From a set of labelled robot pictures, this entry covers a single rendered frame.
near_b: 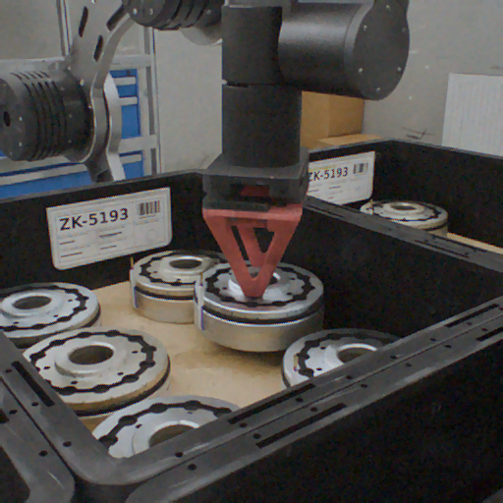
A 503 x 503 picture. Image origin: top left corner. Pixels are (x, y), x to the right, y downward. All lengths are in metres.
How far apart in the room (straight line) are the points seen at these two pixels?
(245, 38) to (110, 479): 0.29
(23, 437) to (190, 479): 0.07
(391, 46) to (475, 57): 3.48
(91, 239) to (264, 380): 0.24
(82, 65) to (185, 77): 2.59
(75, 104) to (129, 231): 0.78
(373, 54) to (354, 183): 0.44
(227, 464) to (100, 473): 0.04
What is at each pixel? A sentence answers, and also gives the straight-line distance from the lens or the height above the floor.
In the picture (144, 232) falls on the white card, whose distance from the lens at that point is 0.65.
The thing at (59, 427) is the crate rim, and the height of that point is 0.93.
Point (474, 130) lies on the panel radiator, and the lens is 3.77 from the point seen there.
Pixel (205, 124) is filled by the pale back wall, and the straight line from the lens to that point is 4.11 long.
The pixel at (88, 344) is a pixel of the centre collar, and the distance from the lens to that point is 0.46.
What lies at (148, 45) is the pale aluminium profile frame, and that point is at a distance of 2.74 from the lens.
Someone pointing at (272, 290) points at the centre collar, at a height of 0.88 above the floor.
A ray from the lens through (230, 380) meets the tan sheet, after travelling 0.48.
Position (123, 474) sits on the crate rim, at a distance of 0.24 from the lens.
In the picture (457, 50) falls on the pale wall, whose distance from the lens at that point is 3.93.
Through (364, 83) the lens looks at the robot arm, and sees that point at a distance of 0.39.
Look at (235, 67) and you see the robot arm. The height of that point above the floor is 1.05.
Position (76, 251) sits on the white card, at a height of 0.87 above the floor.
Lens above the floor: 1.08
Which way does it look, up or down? 21 degrees down
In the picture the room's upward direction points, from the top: straight up
